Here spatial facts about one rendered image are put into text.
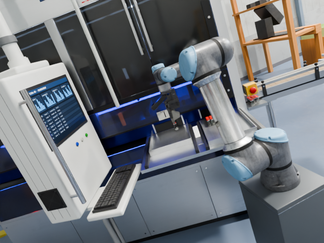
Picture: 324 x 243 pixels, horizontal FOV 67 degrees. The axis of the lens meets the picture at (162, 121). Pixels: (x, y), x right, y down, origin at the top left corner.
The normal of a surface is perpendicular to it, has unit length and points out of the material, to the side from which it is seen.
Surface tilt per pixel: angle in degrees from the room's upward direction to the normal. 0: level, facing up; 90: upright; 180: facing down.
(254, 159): 70
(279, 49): 90
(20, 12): 90
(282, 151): 90
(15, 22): 90
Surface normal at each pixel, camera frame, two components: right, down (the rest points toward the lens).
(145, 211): -0.01, 0.33
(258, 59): 0.28, 0.22
